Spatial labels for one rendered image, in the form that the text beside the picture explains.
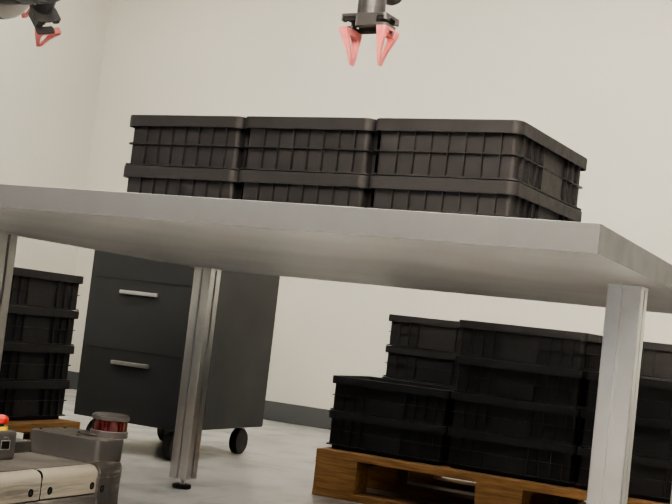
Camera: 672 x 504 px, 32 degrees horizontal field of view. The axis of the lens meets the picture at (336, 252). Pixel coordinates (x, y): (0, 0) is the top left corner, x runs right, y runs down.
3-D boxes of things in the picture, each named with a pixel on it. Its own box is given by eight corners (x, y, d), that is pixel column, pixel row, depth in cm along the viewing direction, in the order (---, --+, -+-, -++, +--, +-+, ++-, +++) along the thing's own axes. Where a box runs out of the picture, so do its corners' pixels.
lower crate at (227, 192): (228, 228, 236) (235, 169, 236) (113, 220, 251) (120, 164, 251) (326, 250, 270) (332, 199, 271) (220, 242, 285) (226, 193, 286)
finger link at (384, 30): (365, 70, 239) (370, 24, 239) (396, 69, 235) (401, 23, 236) (349, 61, 233) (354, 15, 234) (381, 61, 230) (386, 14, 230)
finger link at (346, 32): (349, 70, 241) (354, 25, 241) (380, 69, 237) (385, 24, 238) (333, 62, 235) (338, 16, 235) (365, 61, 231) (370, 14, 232)
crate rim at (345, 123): (371, 130, 222) (373, 117, 222) (241, 127, 237) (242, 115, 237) (455, 166, 257) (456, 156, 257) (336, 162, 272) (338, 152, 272)
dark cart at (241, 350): (171, 464, 399) (203, 202, 405) (65, 444, 419) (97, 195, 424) (259, 455, 455) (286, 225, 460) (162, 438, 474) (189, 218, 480)
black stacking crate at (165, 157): (235, 174, 237) (241, 119, 237) (121, 169, 251) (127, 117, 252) (331, 203, 271) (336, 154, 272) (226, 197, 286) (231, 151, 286)
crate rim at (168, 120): (240, 127, 237) (242, 115, 237) (125, 125, 252) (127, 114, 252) (336, 162, 272) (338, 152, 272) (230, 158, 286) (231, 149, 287)
